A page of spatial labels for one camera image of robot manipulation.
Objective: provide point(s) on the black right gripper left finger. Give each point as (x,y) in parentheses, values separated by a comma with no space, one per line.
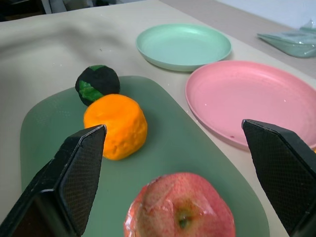
(74,177)

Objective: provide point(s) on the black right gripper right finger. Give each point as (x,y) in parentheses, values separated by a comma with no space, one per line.
(279,168)

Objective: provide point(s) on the orange fruit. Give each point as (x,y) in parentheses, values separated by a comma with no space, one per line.
(118,128)

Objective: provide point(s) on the pink plate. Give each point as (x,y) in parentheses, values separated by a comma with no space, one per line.
(247,98)

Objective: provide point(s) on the mint green plate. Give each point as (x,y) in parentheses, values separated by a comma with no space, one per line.
(182,45)

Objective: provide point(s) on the dark green striped melon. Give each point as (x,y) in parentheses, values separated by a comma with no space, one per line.
(98,82)

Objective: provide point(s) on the dark green tray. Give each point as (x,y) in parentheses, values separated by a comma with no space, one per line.
(168,148)

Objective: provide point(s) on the red apple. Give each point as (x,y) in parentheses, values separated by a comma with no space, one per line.
(179,206)

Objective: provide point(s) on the beige table cloth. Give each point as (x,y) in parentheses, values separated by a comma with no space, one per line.
(49,54)

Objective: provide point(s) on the clear plastic bag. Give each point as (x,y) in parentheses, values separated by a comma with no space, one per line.
(291,40)

